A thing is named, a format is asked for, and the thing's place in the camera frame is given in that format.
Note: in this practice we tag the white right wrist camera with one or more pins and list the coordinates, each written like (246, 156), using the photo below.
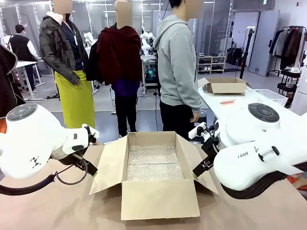
(195, 133)

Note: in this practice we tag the clothes rack with coats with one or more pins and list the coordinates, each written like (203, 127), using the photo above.
(291, 45)

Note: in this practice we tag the person in black-white jacket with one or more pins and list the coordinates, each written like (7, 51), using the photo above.
(21, 48)

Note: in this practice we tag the grey open door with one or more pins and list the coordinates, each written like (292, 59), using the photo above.
(263, 43)

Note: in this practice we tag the navy shirt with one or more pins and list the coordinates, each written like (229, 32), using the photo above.
(78, 57)

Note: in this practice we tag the white tall appliance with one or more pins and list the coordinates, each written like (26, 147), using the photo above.
(302, 95)

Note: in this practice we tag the orange garment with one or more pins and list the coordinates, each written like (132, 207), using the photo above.
(2, 125)

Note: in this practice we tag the black tripod stand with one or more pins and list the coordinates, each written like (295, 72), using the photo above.
(249, 40)

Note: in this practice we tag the small brown cardboard box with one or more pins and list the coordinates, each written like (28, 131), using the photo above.
(227, 87)

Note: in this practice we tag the black hanging jacket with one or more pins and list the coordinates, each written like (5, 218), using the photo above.
(92, 67)

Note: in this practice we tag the black trousers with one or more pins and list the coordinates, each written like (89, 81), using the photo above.
(124, 112)

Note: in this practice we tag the white work table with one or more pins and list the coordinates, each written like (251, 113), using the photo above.
(230, 95)

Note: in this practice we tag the wooden shoe rack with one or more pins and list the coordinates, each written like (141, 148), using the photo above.
(211, 56)

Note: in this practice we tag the camouflage jacket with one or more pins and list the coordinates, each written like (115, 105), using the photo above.
(55, 52)

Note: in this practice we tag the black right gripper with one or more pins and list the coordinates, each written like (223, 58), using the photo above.
(209, 148)

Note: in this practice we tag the mannequin with camouflage jacket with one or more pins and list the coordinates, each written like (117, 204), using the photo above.
(62, 6)

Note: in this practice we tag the yellow-green skirt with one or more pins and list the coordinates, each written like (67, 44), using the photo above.
(76, 103)

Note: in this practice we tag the person in grey hoodie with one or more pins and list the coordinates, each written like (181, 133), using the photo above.
(177, 67)

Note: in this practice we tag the open brown cardboard box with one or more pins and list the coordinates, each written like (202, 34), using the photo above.
(158, 198)

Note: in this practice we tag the grey-sleeved right forearm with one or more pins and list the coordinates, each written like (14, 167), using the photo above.
(195, 95)

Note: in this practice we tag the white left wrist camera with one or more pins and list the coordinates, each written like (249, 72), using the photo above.
(94, 134)

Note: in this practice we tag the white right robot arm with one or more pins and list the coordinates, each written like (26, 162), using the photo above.
(239, 167)

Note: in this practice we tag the dark coat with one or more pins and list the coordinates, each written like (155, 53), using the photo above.
(7, 91)

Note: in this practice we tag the clear bubble wrap sheet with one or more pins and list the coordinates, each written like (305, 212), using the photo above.
(153, 167)

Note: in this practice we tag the black utility cart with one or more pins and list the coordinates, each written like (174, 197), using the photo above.
(290, 73)

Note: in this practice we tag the computer rack with lights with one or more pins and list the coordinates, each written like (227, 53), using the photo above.
(150, 72)

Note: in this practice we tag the white plastic basket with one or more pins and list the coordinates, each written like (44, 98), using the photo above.
(273, 94)

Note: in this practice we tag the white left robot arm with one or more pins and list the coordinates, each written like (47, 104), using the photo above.
(36, 134)

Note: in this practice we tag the purple garment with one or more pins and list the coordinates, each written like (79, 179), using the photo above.
(124, 88)

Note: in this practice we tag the maroon coat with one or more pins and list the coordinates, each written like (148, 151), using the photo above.
(120, 55)

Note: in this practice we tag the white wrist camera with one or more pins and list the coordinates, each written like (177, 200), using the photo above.
(94, 134)
(195, 133)

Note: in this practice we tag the person's right hand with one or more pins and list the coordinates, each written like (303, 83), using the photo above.
(196, 117)

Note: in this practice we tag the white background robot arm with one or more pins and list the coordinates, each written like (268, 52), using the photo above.
(145, 40)
(88, 39)

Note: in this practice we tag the orange cloth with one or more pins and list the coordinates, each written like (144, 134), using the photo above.
(293, 179)

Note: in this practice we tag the white desk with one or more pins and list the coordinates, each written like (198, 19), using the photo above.
(24, 64)

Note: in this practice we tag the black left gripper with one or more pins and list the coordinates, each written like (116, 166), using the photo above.
(84, 162)

